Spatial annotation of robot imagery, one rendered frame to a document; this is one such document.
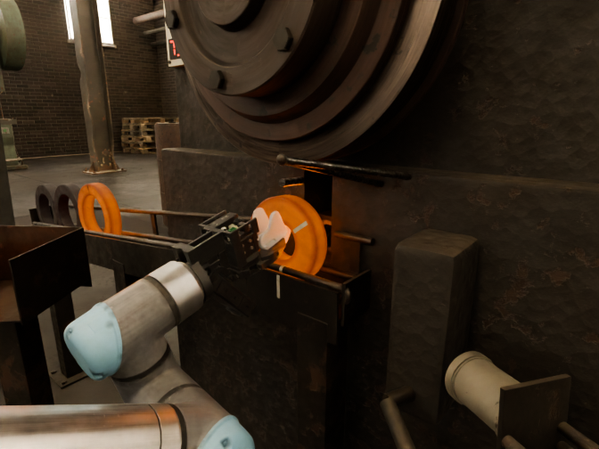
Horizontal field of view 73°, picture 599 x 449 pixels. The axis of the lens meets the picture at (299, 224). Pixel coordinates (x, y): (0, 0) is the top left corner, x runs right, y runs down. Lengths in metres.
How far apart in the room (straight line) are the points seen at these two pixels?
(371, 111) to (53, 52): 10.82
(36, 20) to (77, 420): 10.95
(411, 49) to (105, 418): 0.47
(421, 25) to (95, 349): 0.49
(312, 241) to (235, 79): 0.27
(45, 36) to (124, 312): 10.80
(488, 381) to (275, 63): 0.41
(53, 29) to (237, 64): 10.79
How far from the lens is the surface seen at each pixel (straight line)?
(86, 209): 1.31
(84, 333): 0.50
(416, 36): 0.50
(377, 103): 0.51
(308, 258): 0.65
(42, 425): 0.39
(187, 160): 0.96
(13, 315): 0.89
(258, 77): 0.51
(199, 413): 0.47
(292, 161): 0.49
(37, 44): 11.13
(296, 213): 0.65
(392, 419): 0.55
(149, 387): 0.54
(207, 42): 0.61
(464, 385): 0.49
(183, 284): 0.53
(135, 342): 0.51
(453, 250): 0.50
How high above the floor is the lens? 0.95
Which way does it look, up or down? 15 degrees down
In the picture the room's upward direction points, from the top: straight up
